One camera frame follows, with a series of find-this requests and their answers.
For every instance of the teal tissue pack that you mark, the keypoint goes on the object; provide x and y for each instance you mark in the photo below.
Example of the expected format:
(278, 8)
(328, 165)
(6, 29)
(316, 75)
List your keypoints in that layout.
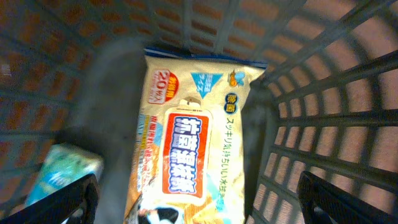
(64, 164)

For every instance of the grey plastic mesh basket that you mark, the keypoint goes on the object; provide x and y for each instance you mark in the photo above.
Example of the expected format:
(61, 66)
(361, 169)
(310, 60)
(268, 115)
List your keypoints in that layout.
(72, 71)

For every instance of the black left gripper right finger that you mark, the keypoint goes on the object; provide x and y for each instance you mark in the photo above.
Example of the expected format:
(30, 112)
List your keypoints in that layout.
(323, 202)

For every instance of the yellow wet wipes pack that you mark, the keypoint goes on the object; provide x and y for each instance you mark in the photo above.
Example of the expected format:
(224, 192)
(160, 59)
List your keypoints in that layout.
(188, 161)

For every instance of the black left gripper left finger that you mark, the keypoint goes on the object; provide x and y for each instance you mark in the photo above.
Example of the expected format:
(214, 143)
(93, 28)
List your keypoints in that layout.
(75, 203)

